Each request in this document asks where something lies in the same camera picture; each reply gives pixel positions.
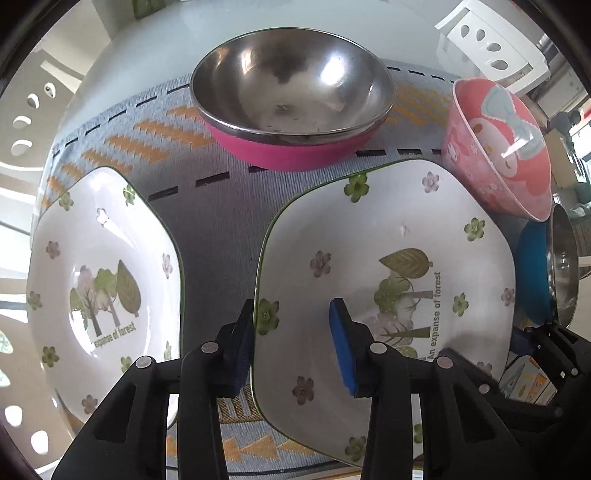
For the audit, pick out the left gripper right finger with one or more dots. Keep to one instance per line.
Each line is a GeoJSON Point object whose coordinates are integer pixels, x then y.
{"type": "Point", "coordinates": [463, 436]}

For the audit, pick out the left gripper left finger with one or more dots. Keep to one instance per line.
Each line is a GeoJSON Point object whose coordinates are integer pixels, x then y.
{"type": "Point", "coordinates": [125, 438]}

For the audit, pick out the blue steel bowl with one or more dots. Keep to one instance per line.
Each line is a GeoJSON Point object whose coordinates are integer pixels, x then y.
{"type": "Point", "coordinates": [547, 269]}

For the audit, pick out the forest print square plate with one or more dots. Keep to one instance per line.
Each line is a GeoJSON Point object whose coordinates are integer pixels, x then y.
{"type": "Point", "coordinates": [415, 258]}

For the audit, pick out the pink cartoon bowl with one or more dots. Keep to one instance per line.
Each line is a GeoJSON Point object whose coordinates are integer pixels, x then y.
{"type": "Point", "coordinates": [494, 146]}

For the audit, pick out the pink steel bowl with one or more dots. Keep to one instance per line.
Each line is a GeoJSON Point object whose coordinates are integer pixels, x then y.
{"type": "Point", "coordinates": [292, 99]}

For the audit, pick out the small colourful box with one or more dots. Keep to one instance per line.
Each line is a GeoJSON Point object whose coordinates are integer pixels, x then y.
{"type": "Point", "coordinates": [526, 382]}

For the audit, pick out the white chair with holes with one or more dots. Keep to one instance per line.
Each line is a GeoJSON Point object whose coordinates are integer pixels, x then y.
{"type": "Point", "coordinates": [30, 410]}

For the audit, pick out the patterned blue table mat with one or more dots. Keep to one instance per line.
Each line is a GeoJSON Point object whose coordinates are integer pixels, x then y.
{"type": "Point", "coordinates": [218, 208]}

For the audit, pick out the white chair far side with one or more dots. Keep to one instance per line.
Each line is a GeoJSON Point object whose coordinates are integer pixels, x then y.
{"type": "Point", "coordinates": [497, 48]}

